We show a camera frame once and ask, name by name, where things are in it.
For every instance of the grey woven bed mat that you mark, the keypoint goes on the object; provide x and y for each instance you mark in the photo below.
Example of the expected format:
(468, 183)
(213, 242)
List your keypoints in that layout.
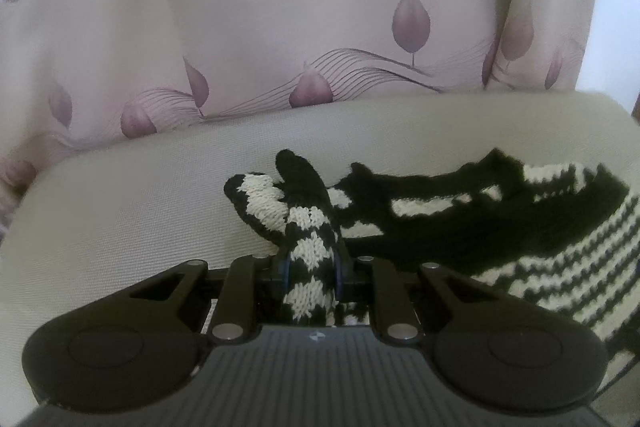
(99, 222)

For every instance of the black white striped knit sweater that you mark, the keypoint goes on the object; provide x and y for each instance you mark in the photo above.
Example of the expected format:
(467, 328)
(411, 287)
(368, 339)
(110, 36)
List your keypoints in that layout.
(563, 237)

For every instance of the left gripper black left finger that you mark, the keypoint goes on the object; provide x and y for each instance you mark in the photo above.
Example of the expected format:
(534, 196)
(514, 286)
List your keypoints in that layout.
(141, 344)

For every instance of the pink leaf-print curtain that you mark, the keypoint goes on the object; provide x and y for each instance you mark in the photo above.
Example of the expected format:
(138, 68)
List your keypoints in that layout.
(78, 75)

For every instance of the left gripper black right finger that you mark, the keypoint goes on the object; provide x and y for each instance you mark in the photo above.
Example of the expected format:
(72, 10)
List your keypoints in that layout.
(493, 349)

